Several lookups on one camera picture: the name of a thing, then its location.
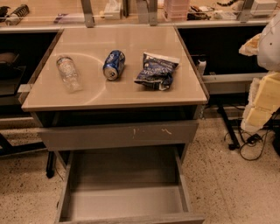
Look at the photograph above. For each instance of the open grey middle drawer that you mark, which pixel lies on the open grey middle drawer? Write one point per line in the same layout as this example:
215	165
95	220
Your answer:
141	185

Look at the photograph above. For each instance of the grey drawer cabinet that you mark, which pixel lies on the grey drawer cabinet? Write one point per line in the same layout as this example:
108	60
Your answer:
102	101

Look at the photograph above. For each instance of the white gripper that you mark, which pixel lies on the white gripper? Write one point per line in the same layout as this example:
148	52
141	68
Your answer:
269	49

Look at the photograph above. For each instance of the closed grey top drawer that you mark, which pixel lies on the closed grey top drawer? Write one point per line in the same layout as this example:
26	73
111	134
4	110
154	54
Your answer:
118	135

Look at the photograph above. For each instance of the white box on bench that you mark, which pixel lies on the white box on bench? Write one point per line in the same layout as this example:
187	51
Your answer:
113	10

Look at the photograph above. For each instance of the blue soda can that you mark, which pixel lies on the blue soda can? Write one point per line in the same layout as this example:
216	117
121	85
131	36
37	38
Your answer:
114	65

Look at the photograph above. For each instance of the blue chip bag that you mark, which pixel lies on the blue chip bag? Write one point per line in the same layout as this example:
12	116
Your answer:
157	71

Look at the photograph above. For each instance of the clear plastic water bottle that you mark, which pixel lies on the clear plastic water bottle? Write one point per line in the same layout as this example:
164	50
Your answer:
68	73

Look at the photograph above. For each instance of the pink stacked box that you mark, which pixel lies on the pink stacked box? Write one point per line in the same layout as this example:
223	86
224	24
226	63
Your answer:
176	10

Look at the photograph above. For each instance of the black coiled spring tool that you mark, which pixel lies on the black coiled spring tool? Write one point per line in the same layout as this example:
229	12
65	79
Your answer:
17	15

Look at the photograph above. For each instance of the white device top right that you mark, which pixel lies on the white device top right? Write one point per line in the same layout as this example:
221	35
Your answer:
263	7

